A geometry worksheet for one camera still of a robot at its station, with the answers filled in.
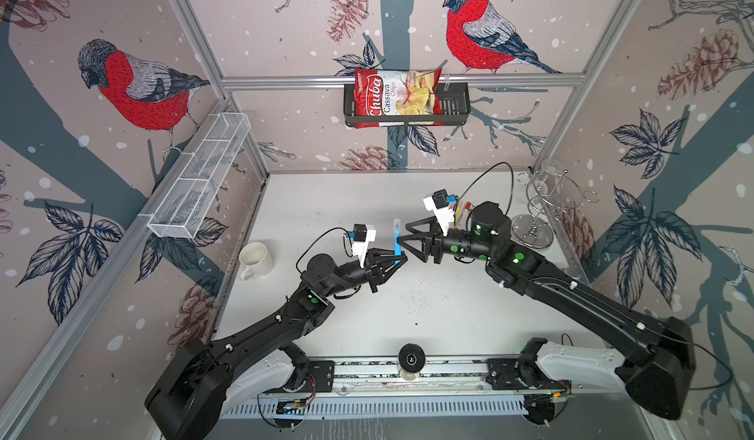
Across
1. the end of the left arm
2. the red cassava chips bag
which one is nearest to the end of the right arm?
the end of the left arm

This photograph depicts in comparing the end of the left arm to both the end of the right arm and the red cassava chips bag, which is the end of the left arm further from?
the red cassava chips bag

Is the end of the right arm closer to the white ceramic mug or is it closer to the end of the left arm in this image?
the end of the left arm

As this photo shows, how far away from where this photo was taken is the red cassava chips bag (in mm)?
873

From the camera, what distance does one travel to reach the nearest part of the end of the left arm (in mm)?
607

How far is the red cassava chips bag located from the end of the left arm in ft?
1.42
